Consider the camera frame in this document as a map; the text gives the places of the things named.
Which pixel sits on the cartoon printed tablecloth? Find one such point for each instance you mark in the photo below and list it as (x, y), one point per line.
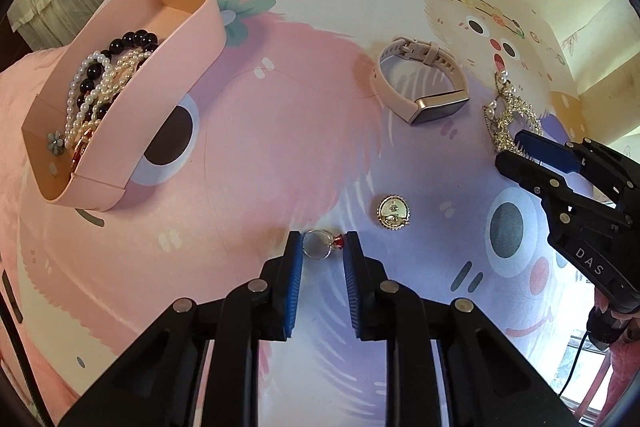
(285, 132)

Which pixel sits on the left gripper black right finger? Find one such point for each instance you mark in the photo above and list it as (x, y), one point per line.
(363, 276)

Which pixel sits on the gold leaf hair comb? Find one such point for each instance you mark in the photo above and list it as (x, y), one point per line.
(507, 114)

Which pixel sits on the person right hand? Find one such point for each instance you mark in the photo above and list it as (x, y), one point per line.
(625, 363)

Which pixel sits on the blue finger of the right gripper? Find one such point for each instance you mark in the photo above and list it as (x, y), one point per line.
(548, 186)
(559, 156)

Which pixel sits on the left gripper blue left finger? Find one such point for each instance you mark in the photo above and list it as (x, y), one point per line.
(286, 286)

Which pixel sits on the pink jewelry box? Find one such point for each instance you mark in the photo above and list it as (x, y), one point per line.
(192, 36)

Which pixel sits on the round gold pendant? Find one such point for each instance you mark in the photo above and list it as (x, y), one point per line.
(393, 212)

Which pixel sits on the silver ring pink stone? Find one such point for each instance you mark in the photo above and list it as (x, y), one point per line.
(320, 244)

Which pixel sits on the pink smart watch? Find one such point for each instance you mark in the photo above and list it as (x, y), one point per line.
(419, 81)

